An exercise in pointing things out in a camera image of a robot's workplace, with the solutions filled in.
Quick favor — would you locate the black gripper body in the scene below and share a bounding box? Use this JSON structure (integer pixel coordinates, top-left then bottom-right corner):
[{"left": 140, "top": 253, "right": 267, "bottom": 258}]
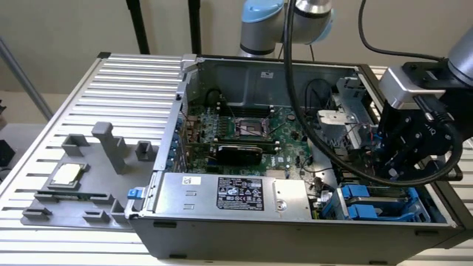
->
[{"left": 371, "top": 88, "right": 473, "bottom": 182}]

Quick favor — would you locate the grey disk bay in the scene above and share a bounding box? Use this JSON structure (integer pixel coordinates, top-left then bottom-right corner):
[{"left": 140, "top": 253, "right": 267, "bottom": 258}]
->
[{"left": 335, "top": 182, "right": 433, "bottom": 223}]

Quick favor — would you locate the blue disk carrier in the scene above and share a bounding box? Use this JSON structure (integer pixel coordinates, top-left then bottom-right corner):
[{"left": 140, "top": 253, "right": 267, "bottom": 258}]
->
[{"left": 347, "top": 204, "right": 379, "bottom": 221}]

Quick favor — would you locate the grey metal drive cage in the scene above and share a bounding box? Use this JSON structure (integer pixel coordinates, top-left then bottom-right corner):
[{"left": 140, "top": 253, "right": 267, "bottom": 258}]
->
[{"left": 331, "top": 77, "right": 383, "bottom": 150}]

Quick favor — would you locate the green motherboard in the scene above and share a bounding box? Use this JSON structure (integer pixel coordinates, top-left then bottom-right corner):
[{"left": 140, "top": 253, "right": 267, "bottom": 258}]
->
[{"left": 177, "top": 105, "right": 333, "bottom": 183}]

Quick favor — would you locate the CPU socket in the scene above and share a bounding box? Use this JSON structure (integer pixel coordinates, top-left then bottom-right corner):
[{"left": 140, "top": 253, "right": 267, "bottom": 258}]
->
[{"left": 231, "top": 117, "right": 273, "bottom": 138}]

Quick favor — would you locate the black graphics card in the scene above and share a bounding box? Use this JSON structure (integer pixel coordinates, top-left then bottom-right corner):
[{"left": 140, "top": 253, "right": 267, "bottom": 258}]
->
[{"left": 211, "top": 142, "right": 265, "bottom": 167}]

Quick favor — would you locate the open black PC case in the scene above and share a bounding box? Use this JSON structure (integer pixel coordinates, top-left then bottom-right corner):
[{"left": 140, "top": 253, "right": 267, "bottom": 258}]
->
[{"left": 124, "top": 54, "right": 473, "bottom": 260}]

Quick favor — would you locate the silver power supply unit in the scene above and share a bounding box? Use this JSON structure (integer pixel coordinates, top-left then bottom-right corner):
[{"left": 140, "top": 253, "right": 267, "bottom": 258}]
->
[{"left": 153, "top": 172, "right": 315, "bottom": 219}]

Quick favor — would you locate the black pole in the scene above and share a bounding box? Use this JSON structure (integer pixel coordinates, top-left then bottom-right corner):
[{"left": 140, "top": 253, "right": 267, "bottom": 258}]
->
[
  {"left": 125, "top": 0, "right": 151, "bottom": 55},
  {"left": 187, "top": 0, "right": 203, "bottom": 55}
]

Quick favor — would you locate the grey parts rack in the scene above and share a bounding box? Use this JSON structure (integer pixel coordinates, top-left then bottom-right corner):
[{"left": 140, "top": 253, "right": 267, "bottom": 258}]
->
[{"left": 20, "top": 121, "right": 160, "bottom": 228}]

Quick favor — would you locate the silver CPU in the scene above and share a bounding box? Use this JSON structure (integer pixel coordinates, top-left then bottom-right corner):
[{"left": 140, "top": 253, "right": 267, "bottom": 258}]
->
[{"left": 51, "top": 163, "right": 85, "bottom": 186}]

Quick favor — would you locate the green RAM stick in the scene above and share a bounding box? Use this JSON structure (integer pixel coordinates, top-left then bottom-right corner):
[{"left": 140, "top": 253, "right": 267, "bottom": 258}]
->
[{"left": 36, "top": 191, "right": 112, "bottom": 202}]

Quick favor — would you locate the grey metal bar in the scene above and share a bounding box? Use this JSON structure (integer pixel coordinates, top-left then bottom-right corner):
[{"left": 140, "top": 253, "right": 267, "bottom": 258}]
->
[{"left": 0, "top": 35, "right": 52, "bottom": 121}]

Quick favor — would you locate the black box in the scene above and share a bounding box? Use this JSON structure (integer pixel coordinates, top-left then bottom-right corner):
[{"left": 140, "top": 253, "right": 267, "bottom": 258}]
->
[{"left": 0, "top": 140, "right": 16, "bottom": 167}]

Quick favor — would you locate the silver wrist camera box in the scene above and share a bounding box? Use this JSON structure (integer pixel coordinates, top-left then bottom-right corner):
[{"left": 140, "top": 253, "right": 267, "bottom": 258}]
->
[{"left": 377, "top": 63, "right": 448, "bottom": 110}]

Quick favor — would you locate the silver metal bracket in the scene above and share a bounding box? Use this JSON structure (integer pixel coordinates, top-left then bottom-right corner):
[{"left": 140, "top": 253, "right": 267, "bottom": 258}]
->
[{"left": 317, "top": 109, "right": 361, "bottom": 131}]

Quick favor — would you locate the black power wire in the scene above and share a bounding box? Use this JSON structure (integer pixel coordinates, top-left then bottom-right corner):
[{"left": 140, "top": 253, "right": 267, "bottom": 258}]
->
[{"left": 304, "top": 79, "right": 335, "bottom": 111}]

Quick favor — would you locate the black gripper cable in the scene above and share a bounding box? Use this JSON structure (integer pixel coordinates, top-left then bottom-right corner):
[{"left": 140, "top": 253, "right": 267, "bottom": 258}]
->
[{"left": 360, "top": 0, "right": 448, "bottom": 62}]

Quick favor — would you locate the thick black camera cable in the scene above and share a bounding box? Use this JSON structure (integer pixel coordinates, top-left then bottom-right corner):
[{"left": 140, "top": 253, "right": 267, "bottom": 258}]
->
[{"left": 283, "top": 0, "right": 465, "bottom": 187}]

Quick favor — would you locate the black cable loop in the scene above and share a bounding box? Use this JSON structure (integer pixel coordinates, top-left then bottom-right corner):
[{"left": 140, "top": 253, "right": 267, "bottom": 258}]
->
[{"left": 205, "top": 88, "right": 224, "bottom": 106}]

